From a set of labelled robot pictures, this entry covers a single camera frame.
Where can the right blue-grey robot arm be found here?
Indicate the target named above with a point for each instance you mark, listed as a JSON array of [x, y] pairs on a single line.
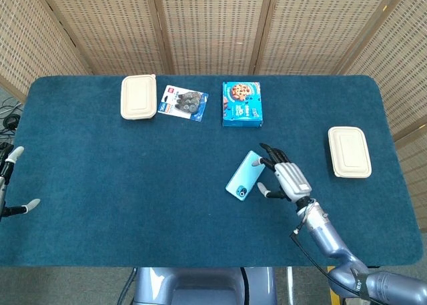
[[337, 245]]

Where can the blue-grey robot torso base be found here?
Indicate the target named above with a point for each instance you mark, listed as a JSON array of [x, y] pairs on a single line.
[[203, 286]]

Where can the smartphone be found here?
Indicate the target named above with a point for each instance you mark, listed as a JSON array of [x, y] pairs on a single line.
[[245, 176]]

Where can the blue felt table cover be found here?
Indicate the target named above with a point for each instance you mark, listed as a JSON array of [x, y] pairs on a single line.
[[133, 185]]

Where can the correction tape blister pack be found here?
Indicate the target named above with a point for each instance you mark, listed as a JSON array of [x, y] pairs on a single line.
[[183, 103]]

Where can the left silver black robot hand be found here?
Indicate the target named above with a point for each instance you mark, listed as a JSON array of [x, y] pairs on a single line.
[[10, 158]]

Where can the woven bamboo folding screen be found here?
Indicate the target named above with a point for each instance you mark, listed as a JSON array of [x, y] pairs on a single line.
[[213, 24]]

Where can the beige lidded lunch box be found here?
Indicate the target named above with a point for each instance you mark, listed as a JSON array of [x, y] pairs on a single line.
[[138, 97], [349, 152]]

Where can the blue cookie box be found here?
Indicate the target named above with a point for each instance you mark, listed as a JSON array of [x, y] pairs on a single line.
[[242, 104]]

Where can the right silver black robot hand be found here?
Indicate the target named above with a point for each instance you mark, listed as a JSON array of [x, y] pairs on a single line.
[[293, 178]]

